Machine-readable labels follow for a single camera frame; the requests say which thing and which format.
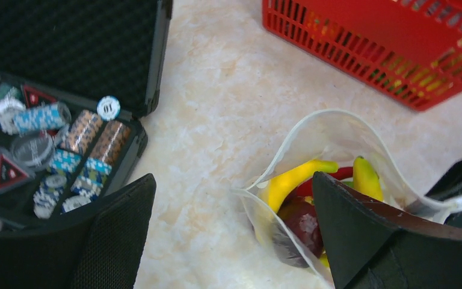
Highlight black open case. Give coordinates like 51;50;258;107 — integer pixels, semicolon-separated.
0;0;174;240

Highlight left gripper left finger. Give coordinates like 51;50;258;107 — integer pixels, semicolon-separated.
0;174;156;288

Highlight dark red fruit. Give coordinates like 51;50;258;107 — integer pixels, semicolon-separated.
273;196;324;268

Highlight white loose poker chip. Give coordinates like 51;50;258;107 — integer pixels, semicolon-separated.
96;95;121;121

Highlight yellow banana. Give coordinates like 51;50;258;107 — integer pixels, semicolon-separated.
259;157;384;213

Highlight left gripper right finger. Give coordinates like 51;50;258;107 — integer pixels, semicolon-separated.
313;182;462;288

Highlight clear zip top bag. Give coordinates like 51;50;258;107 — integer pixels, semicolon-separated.
233;110;462;288

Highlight red plastic basket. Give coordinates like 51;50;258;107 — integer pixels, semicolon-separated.
262;0;462;111

